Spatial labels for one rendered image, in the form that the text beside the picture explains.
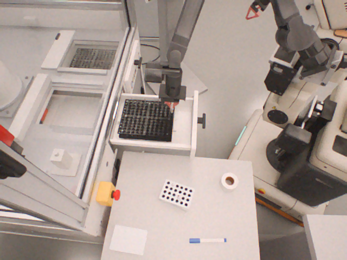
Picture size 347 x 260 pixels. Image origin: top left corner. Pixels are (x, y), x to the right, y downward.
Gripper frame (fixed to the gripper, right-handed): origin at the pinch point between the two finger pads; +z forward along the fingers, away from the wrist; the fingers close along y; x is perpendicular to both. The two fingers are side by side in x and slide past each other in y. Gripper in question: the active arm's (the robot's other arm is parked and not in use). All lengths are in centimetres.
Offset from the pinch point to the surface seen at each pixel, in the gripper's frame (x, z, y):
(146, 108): -1.1, 5.3, 11.1
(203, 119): 3.5, 3.0, -13.4
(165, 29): -93, 32, 11
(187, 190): 30.4, 14.5, -9.5
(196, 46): -153, 94, -18
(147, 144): 15.8, 5.7, 8.0
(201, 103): -75, 94, -25
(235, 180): 24.5, 13.5, -28.8
